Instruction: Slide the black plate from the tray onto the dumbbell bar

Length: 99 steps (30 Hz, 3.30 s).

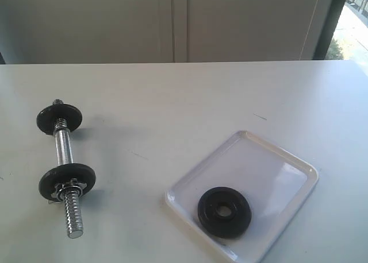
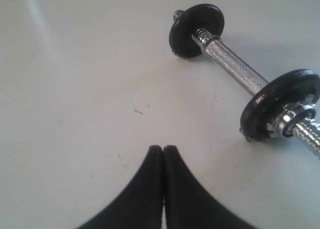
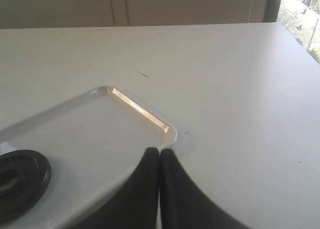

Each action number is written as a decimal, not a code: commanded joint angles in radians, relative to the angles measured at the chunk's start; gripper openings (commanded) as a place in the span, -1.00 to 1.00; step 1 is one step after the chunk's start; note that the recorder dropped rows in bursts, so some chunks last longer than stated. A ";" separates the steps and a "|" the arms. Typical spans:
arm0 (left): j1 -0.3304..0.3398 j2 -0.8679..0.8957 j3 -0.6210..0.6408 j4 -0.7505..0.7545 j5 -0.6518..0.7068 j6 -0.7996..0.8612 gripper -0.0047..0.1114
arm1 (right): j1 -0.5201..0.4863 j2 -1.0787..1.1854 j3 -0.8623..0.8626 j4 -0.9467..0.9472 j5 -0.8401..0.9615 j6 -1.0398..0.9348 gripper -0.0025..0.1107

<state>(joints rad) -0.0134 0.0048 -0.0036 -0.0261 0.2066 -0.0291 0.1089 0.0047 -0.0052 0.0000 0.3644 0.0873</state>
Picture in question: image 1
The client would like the black weight plate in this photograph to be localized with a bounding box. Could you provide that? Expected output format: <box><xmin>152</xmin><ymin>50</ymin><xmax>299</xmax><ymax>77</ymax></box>
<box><xmin>197</xmin><ymin>186</ymin><xmax>252</xmax><ymax>239</ymax></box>
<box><xmin>39</xmin><ymin>163</ymin><xmax>96</xmax><ymax>202</ymax></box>
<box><xmin>36</xmin><ymin>103</ymin><xmax>82</xmax><ymax>136</ymax></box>

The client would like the chrome star collar nut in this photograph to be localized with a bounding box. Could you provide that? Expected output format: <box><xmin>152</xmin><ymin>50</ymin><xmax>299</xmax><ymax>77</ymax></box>
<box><xmin>48</xmin><ymin>178</ymin><xmax>87</xmax><ymax>202</ymax></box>

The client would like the chrome threaded dumbbell bar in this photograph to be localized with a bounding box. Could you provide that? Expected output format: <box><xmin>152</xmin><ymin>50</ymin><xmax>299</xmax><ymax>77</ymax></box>
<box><xmin>52</xmin><ymin>98</ymin><xmax>85</xmax><ymax>240</ymax></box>

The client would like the dark window frame post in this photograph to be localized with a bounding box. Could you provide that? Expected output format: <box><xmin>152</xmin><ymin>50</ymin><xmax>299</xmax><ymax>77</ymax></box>
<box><xmin>312</xmin><ymin>0</ymin><xmax>346</xmax><ymax>60</ymax></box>

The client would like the white rectangular plastic tray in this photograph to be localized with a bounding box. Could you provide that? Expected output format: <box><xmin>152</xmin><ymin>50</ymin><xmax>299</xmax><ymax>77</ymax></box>
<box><xmin>165</xmin><ymin>131</ymin><xmax>319</xmax><ymax>262</ymax></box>

